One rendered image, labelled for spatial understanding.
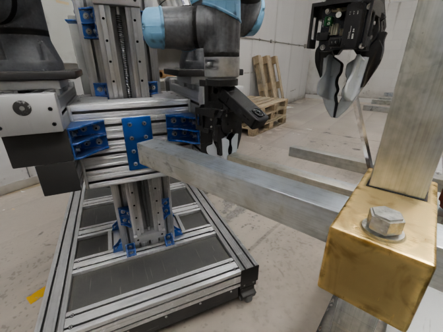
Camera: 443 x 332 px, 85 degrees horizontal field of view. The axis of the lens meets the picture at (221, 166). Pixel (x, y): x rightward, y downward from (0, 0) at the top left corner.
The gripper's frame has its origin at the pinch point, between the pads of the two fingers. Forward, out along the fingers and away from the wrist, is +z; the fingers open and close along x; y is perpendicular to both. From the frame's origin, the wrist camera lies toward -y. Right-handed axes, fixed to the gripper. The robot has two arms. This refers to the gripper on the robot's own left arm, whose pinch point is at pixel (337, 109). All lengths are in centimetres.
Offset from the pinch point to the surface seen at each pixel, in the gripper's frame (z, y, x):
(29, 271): 99, 32, -135
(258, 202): 4.8, 25.9, 1.4
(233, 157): 13.1, 0.8, -20.2
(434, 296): 37.0, -12.4, 22.0
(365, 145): 6.3, -3.9, 4.6
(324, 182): 13.0, 0.7, 0.3
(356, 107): -0.4, -1.5, 2.5
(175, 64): -5, -192, -264
